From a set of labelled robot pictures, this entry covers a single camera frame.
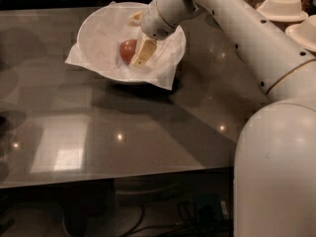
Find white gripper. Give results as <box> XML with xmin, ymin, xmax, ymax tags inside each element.
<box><xmin>127</xmin><ymin>0</ymin><xmax>175</xmax><ymax>68</ymax></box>

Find red apple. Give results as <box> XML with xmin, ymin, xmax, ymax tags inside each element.
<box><xmin>119</xmin><ymin>39</ymin><xmax>137</xmax><ymax>64</ymax></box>

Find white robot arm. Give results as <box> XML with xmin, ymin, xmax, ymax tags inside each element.
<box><xmin>132</xmin><ymin>0</ymin><xmax>316</xmax><ymax>237</ymax></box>

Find white bowl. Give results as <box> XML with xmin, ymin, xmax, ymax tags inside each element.
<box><xmin>76</xmin><ymin>2</ymin><xmax>187</xmax><ymax>86</ymax></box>

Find white paper liner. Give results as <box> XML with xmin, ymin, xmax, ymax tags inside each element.
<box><xmin>64</xmin><ymin>1</ymin><xmax>186</xmax><ymax>91</ymax></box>

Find tall stack of paper plates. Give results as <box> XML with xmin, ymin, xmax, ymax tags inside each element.
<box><xmin>257</xmin><ymin>0</ymin><xmax>308</xmax><ymax>22</ymax></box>

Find black floor cables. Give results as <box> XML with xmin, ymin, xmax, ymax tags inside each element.
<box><xmin>119</xmin><ymin>197</ymin><xmax>231</xmax><ymax>237</ymax></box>

